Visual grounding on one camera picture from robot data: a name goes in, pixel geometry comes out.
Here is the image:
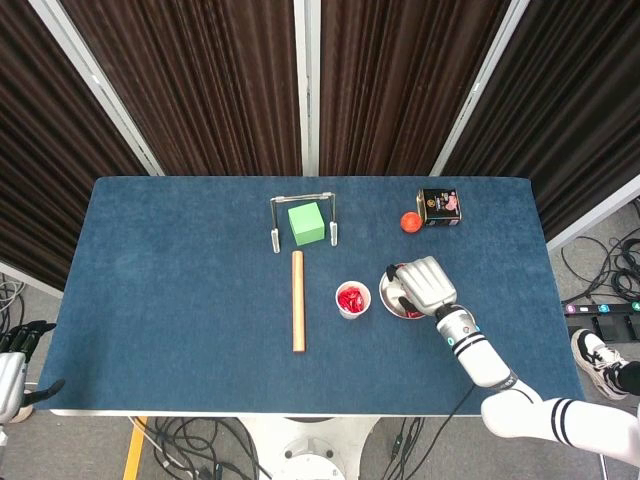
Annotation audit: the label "dark brown pleated curtain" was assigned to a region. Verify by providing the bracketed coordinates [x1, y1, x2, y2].
[442, 0, 640, 241]
[0, 0, 151, 291]
[319, 0, 511, 176]
[59, 0, 304, 176]

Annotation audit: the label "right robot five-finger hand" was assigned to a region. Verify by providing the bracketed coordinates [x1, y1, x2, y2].
[384, 255, 457, 317]

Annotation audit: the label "blue table cloth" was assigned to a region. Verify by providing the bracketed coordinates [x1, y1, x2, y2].
[32, 175, 587, 415]

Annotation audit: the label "metal wire stand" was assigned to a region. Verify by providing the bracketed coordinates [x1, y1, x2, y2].
[269, 191, 339, 256]

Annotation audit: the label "black trouser leg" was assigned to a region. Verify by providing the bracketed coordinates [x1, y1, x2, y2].
[615, 360, 640, 396]

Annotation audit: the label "black luncheon meat tin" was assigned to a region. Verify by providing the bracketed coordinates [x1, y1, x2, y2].
[415, 187, 463, 228]

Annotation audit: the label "black foot pedal box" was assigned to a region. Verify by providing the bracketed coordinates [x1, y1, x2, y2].
[592, 314, 640, 342]

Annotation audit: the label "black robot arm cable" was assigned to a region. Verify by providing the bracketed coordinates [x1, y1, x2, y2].
[439, 387, 476, 480]

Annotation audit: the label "white black sneaker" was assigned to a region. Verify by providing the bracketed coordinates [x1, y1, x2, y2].
[571, 328, 630, 401]

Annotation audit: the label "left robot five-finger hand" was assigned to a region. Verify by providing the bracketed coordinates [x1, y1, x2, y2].
[0, 321, 66, 425]

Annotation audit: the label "white partition frame post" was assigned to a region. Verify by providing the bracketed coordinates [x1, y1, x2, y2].
[292, 0, 321, 177]
[429, 0, 534, 177]
[27, 0, 166, 176]

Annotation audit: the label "grey floor cables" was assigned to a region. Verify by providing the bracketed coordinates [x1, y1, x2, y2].
[0, 279, 26, 331]

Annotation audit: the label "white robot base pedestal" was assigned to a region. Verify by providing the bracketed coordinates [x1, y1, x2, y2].
[239, 414, 381, 480]

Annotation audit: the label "white paper cup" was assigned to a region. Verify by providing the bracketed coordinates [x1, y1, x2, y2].
[335, 280, 373, 321]

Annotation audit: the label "black floor cable bundle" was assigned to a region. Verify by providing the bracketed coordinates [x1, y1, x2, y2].
[559, 197, 640, 304]
[127, 414, 274, 480]

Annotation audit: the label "black cable with switch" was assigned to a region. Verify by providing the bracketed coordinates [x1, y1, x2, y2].
[382, 416, 426, 480]

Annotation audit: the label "bowl of red candies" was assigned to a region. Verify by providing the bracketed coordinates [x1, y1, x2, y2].
[378, 264, 430, 320]

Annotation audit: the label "green cube block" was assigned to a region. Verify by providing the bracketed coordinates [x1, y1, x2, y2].
[287, 201, 326, 247]

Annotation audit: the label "wooden rod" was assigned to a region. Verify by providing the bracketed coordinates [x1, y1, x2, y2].
[291, 250, 307, 354]

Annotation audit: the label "white partition frame rail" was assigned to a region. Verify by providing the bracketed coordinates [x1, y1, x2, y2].
[0, 260, 65, 300]
[546, 173, 640, 253]

